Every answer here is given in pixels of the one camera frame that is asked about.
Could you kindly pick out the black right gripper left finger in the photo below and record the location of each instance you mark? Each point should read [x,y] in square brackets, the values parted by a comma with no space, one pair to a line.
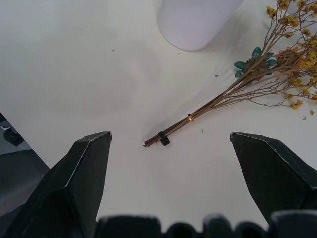
[71,178]

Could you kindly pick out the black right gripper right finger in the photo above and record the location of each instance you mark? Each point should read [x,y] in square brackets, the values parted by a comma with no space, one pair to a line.
[270,168]

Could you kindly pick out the white cylindrical vase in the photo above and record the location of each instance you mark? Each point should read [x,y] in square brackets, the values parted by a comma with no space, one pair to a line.
[195,22]

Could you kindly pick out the dark round floor object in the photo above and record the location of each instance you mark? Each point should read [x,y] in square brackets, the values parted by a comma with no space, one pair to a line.
[11,137]

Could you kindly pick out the dried yellow flower bouquet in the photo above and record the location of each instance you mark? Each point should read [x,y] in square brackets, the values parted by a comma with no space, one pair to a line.
[223,99]

